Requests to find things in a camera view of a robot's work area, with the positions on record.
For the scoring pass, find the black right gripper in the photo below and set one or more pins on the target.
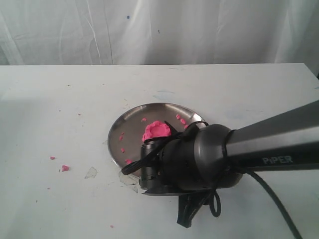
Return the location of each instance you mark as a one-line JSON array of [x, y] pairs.
[[174, 172]]

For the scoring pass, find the pink dough lump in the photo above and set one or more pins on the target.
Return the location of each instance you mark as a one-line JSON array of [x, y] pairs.
[[156, 129]]

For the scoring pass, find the round steel plate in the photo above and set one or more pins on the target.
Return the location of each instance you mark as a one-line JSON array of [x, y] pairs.
[[125, 135]]

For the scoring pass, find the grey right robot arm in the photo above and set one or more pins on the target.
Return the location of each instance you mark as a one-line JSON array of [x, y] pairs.
[[289, 141]]

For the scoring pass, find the clear tape scrap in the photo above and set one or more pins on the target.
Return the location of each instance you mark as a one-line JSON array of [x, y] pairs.
[[92, 173]]

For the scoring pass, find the pink sand crumb large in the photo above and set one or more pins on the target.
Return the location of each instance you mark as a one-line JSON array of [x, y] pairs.
[[65, 168]]

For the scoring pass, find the white backdrop curtain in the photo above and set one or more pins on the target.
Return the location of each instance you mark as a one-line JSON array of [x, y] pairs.
[[120, 32]]

